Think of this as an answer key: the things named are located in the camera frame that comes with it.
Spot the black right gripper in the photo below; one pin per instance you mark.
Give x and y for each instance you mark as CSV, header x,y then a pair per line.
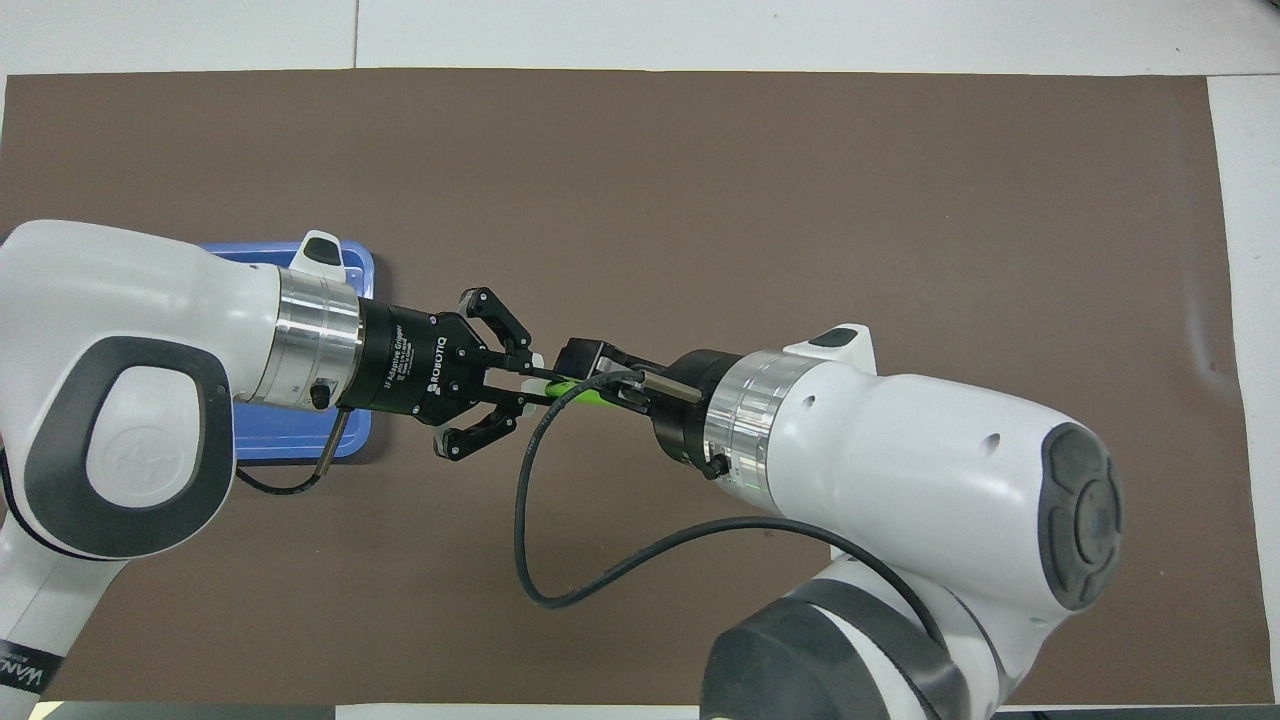
x,y
690,420

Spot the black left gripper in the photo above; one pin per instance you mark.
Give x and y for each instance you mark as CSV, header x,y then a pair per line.
x,y
420,365

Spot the green pen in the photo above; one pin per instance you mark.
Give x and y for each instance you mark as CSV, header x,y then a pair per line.
x,y
580,393

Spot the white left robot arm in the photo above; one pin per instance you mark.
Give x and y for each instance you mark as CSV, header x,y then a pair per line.
x,y
150,290

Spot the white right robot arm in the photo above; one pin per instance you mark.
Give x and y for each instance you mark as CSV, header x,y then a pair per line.
x,y
900,450

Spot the brown table mat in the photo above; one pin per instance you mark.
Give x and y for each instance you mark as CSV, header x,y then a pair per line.
x,y
700,180

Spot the blue plastic tray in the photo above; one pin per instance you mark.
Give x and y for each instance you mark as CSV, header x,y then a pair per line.
x,y
290,440

